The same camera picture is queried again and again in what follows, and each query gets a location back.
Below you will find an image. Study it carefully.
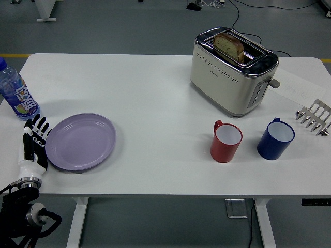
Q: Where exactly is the silver metal toast rack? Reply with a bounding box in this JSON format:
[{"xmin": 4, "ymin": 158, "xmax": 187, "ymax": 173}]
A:
[{"xmin": 294, "ymin": 99, "xmax": 331, "ymax": 136}]

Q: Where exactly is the white furniture base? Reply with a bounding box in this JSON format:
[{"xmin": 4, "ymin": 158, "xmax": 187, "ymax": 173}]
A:
[{"xmin": 317, "ymin": 0, "xmax": 331, "ymax": 18}]

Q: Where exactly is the thin black cable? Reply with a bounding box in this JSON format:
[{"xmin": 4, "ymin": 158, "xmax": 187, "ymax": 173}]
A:
[{"xmin": 248, "ymin": 198, "xmax": 257, "ymax": 248}]

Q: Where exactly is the white stand foot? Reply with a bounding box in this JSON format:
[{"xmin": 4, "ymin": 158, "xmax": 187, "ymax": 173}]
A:
[{"xmin": 36, "ymin": 0, "xmax": 57, "ymax": 22}]

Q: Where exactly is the red mug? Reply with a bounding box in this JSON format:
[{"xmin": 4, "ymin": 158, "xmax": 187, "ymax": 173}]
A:
[{"xmin": 209, "ymin": 120, "xmax": 244, "ymax": 163}]

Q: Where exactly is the metal floor socket plate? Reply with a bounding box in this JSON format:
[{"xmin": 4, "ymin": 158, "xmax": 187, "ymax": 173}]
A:
[{"xmin": 224, "ymin": 198, "xmax": 249, "ymax": 219}]

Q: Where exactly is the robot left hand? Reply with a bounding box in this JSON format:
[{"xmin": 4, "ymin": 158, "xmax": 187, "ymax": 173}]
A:
[{"xmin": 17, "ymin": 113, "xmax": 52, "ymax": 180}]

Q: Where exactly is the blue mug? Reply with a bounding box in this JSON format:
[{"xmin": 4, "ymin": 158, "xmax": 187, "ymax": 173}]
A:
[{"xmin": 257, "ymin": 117, "xmax": 296, "ymax": 160}]

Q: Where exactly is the purple round plate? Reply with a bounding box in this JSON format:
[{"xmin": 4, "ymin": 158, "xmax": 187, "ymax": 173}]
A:
[{"xmin": 45, "ymin": 113, "xmax": 117, "ymax": 172}]

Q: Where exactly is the white paper sheet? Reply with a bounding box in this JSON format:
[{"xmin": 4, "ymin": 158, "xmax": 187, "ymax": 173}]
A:
[{"xmin": 268, "ymin": 67, "xmax": 327, "ymax": 106}]

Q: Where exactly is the black table control panel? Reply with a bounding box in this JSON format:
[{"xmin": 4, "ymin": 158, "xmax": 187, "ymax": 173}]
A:
[{"xmin": 301, "ymin": 198, "xmax": 331, "ymax": 207}]

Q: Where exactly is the cream and chrome toaster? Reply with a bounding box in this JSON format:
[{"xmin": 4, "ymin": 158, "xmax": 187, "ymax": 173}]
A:
[{"xmin": 190, "ymin": 25, "xmax": 281, "ymax": 119}]

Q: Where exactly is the blue labelled drink bottle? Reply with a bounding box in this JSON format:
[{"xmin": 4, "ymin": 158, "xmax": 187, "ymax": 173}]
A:
[{"xmin": 0, "ymin": 57, "xmax": 41, "ymax": 121}]

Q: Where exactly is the black power cable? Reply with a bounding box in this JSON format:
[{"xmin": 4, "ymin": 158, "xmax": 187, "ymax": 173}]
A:
[{"xmin": 229, "ymin": 0, "xmax": 289, "ymax": 57}]

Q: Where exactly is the brown bread slice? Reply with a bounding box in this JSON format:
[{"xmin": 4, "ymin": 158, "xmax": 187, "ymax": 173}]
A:
[{"xmin": 213, "ymin": 32, "xmax": 245, "ymax": 64}]

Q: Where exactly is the white cable bundle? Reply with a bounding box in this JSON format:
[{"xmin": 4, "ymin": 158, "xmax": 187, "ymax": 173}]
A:
[{"xmin": 201, "ymin": 0, "xmax": 226, "ymax": 8}]

